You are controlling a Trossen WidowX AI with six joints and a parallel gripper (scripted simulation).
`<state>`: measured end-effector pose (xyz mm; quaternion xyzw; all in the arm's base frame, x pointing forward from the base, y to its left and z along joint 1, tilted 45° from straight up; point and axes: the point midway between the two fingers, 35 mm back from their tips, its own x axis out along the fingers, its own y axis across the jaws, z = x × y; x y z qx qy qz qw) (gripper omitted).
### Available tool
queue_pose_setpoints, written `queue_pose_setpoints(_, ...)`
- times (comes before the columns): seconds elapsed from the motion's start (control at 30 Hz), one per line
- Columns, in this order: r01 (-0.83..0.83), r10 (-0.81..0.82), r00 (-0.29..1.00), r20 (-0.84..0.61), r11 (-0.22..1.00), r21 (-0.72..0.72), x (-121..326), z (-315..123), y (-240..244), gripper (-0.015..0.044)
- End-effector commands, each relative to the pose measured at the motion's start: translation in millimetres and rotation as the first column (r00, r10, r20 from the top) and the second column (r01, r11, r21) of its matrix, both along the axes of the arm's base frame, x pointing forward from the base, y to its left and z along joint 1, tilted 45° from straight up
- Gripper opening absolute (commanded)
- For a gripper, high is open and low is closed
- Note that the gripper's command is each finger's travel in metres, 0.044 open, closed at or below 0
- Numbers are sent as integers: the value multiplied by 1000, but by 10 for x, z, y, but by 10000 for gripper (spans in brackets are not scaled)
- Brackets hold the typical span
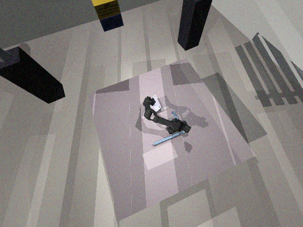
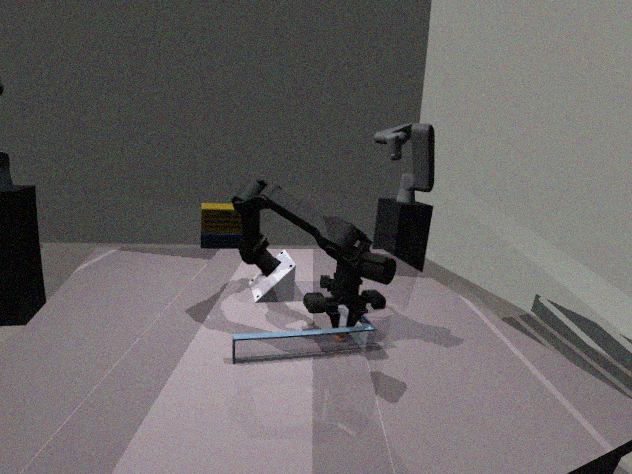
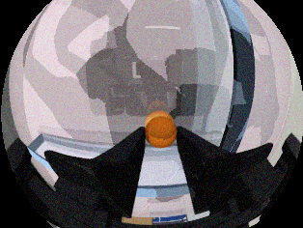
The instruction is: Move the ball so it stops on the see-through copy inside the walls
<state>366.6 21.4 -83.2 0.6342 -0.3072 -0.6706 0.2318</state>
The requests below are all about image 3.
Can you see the small yellow translucent ball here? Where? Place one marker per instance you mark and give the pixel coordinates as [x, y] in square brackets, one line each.
[157, 114]

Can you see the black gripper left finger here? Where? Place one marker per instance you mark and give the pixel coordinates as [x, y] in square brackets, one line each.
[114, 174]

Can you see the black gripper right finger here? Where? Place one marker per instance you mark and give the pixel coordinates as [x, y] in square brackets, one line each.
[210, 170]

